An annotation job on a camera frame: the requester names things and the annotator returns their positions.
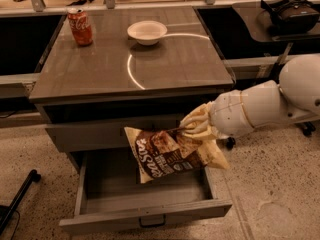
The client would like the grey drawer cabinet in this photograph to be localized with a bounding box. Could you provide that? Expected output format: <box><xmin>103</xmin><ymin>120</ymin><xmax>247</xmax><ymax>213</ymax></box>
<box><xmin>30</xmin><ymin>6</ymin><xmax>235</xmax><ymax>167</ymax></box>

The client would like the black stand leg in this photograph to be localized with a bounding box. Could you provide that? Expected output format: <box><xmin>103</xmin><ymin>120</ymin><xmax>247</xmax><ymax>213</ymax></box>
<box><xmin>0</xmin><ymin>169</ymin><xmax>41</xmax><ymax>235</ymax></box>

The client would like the black lower drawer handle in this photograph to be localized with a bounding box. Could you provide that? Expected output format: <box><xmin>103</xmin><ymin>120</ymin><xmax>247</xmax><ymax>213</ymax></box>
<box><xmin>138</xmin><ymin>215</ymin><xmax>166</xmax><ymax>228</ymax></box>

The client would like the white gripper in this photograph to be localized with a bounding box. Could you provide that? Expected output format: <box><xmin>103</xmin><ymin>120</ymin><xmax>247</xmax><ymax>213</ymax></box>
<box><xmin>180</xmin><ymin>90</ymin><xmax>254</xmax><ymax>140</ymax></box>

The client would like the black VR headset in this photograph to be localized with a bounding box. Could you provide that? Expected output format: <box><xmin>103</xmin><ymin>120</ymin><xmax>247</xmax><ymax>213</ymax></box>
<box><xmin>260</xmin><ymin>0</ymin><xmax>320</xmax><ymax>34</ymax></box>

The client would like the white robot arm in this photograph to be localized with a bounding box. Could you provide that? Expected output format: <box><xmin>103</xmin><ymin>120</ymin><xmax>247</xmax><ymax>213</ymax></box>
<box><xmin>180</xmin><ymin>54</ymin><xmax>320</xmax><ymax>139</ymax></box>

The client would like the black side table stand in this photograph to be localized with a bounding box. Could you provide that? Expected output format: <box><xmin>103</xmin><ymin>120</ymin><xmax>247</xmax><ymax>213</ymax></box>
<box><xmin>226</xmin><ymin>54</ymin><xmax>320</xmax><ymax>149</ymax></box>

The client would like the white bowl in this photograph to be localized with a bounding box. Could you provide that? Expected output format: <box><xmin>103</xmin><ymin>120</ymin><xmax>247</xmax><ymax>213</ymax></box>
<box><xmin>127</xmin><ymin>21</ymin><xmax>167</xmax><ymax>46</ymax></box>

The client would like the red cola can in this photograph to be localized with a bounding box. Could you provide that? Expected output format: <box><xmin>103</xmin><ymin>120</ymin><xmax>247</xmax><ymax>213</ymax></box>
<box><xmin>67</xmin><ymin>8</ymin><xmax>93</xmax><ymax>46</ymax></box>

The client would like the closed upper drawer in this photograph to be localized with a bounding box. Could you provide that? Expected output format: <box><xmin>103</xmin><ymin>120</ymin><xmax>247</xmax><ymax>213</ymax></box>
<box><xmin>46</xmin><ymin>114</ymin><xmax>183</xmax><ymax>152</ymax></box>

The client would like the brown chip bag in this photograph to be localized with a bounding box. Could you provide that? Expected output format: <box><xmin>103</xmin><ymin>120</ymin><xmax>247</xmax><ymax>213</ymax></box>
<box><xmin>124</xmin><ymin>127</ymin><xmax>229</xmax><ymax>184</ymax></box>

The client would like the open lower drawer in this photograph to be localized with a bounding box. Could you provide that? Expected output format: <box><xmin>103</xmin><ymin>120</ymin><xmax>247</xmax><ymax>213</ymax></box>
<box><xmin>60</xmin><ymin>148</ymin><xmax>232</xmax><ymax>235</ymax></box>

